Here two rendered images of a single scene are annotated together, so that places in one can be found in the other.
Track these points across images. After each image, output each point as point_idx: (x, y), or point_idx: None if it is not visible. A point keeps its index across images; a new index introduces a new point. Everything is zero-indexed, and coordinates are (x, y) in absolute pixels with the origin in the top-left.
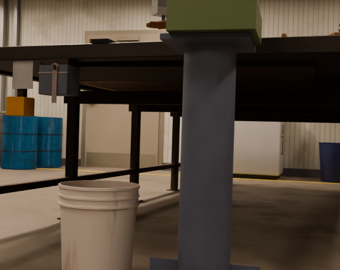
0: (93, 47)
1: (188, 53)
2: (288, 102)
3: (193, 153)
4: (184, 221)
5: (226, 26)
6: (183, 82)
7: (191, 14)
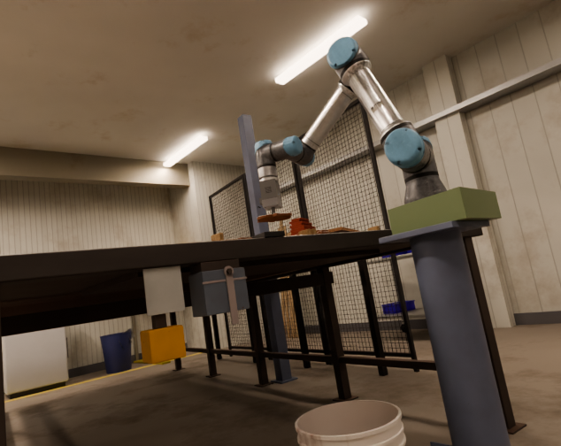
0: (268, 242)
1: (444, 241)
2: (265, 291)
3: (476, 338)
4: (485, 412)
5: (491, 215)
6: (437, 270)
7: (474, 203)
